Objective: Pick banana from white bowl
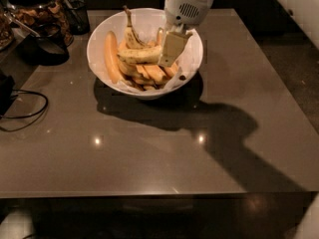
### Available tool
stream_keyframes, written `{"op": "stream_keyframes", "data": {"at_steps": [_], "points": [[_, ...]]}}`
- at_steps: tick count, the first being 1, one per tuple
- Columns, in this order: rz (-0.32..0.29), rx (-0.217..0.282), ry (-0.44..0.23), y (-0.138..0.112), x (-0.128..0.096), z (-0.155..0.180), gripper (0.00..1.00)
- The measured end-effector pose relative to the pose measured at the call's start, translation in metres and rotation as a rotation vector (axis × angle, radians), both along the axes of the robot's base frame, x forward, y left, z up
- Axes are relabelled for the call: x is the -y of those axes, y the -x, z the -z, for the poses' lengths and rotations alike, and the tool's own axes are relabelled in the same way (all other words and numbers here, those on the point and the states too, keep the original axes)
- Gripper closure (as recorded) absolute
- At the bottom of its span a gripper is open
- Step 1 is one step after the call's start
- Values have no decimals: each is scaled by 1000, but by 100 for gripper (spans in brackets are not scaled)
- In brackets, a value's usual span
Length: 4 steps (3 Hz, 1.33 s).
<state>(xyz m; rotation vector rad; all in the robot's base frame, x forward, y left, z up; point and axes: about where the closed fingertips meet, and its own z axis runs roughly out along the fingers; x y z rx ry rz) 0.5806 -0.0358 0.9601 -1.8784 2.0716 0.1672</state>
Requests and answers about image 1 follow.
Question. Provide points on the black device left edge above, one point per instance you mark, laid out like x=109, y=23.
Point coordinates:
x=6, y=89

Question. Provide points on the black bowl with spoon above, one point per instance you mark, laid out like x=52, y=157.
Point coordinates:
x=49, y=49

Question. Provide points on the smooth orange banana left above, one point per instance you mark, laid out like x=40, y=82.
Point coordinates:
x=111, y=58

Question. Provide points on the white bowl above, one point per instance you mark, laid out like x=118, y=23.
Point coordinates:
x=146, y=21

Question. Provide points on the lower bananas pile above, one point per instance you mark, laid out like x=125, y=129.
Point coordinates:
x=148, y=77

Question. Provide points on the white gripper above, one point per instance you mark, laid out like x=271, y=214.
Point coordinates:
x=183, y=10

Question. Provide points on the spotted yellow banana upper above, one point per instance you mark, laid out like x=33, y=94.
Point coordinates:
x=131, y=36

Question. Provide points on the glass jar with lid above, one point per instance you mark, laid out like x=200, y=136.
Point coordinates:
x=35, y=13

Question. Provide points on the spotted yellow banana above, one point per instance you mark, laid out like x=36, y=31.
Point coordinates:
x=131, y=36
x=140, y=56

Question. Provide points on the black mesh cup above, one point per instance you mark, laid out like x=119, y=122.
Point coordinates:
x=77, y=17

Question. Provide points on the spotted yellow banana front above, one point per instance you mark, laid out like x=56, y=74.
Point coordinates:
x=140, y=56

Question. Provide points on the orange banana tip back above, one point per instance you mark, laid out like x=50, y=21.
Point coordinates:
x=159, y=36

